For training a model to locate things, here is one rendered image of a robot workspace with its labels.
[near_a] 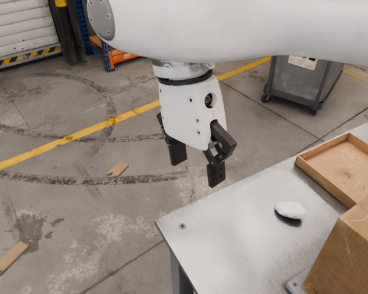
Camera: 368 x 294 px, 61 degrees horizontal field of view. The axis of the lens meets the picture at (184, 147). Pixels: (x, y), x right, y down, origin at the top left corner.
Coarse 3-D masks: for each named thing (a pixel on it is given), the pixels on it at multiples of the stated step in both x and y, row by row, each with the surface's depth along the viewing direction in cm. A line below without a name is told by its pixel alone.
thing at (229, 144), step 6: (210, 126) 42; (216, 126) 41; (216, 132) 41; (222, 132) 41; (222, 138) 41; (228, 138) 41; (222, 144) 41; (228, 144) 40; (234, 144) 40; (222, 150) 42; (228, 150) 41; (228, 156) 42
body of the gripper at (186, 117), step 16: (160, 80) 41; (176, 80) 40; (192, 80) 39; (208, 80) 40; (160, 96) 46; (176, 96) 42; (192, 96) 40; (208, 96) 41; (176, 112) 43; (192, 112) 41; (208, 112) 41; (224, 112) 43; (176, 128) 45; (192, 128) 42; (208, 128) 41; (224, 128) 43; (192, 144) 44
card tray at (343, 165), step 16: (336, 144) 114; (352, 144) 114; (304, 160) 102; (320, 160) 107; (336, 160) 107; (352, 160) 107; (320, 176) 98; (336, 176) 102; (352, 176) 102; (336, 192) 94; (352, 192) 96
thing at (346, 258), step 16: (352, 208) 56; (336, 224) 56; (352, 224) 54; (336, 240) 57; (352, 240) 54; (320, 256) 63; (336, 256) 59; (352, 256) 56; (320, 272) 65; (336, 272) 61; (352, 272) 57; (304, 288) 72; (320, 288) 67; (336, 288) 62; (352, 288) 59
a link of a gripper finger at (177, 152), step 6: (162, 126) 52; (174, 138) 51; (174, 144) 51; (180, 144) 52; (174, 150) 51; (180, 150) 52; (174, 156) 52; (180, 156) 53; (186, 156) 54; (174, 162) 52; (180, 162) 53
